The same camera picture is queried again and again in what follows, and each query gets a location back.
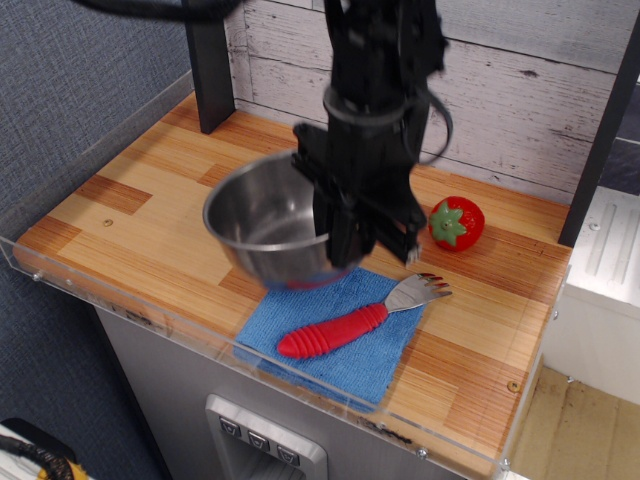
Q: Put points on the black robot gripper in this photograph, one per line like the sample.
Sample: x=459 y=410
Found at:
x=360 y=168

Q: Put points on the silver metal pot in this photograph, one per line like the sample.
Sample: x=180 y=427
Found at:
x=262 y=215

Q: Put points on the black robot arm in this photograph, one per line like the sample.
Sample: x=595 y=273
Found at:
x=378 y=104

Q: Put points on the blue cloth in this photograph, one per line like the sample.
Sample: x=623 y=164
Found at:
x=360 y=372

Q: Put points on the red toy strawberry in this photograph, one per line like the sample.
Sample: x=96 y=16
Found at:
x=456 y=223

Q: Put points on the clear acrylic table guard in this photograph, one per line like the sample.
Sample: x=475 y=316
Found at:
x=132 y=243

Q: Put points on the grey cabinet with buttons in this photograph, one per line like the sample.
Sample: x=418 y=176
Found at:
x=213 y=421

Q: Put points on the red handled metal fork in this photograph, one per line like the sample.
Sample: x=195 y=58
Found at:
x=322 y=338

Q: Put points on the black vertical post left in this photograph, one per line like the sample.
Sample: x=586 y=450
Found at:
x=209 y=60

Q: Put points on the black vertical post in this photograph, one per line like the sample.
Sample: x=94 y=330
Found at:
x=611 y=120
x=209 y=60

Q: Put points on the black vertical post right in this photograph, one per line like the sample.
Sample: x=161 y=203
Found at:
x=611 y=120

